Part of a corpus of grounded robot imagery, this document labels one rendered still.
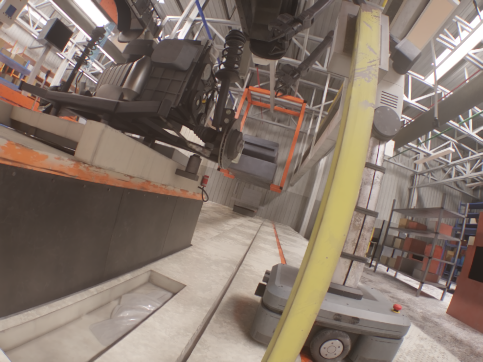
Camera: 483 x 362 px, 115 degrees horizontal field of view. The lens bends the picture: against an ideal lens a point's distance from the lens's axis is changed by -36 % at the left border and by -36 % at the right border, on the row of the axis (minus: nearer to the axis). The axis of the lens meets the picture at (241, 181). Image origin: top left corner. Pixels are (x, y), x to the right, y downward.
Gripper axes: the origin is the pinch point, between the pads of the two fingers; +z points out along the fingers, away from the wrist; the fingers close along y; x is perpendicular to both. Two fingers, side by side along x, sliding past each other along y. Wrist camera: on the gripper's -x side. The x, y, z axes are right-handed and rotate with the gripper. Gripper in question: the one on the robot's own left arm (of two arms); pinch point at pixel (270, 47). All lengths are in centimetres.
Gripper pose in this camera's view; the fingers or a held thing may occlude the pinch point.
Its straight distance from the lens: 114.1
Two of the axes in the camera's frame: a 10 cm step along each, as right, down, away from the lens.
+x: 6.6, 7.2, -2.3
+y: -1.8, -1.4, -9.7
